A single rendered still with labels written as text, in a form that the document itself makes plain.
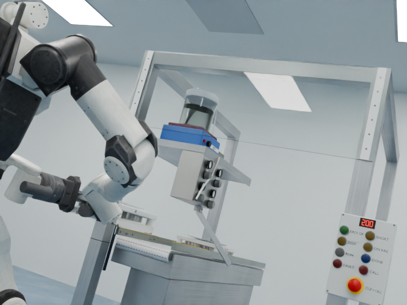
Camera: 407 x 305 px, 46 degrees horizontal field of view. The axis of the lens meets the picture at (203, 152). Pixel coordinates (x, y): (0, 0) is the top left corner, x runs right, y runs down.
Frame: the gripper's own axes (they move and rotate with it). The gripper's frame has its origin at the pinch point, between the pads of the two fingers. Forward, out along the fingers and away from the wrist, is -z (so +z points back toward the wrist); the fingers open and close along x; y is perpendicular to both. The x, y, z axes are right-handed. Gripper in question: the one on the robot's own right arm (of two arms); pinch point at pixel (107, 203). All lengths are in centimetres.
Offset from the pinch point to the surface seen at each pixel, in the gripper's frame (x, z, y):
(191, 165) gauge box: -23.5, -30.0, 26.3
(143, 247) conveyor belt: 13.1, -37.3, 15.8
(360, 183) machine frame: -27, 9, 80
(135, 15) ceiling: -192, -300, -46
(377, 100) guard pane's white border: -57, 10, 81
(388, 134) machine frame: -62, -41, 111
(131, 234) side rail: 10, -54, 10
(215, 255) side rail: 10, -68, 50
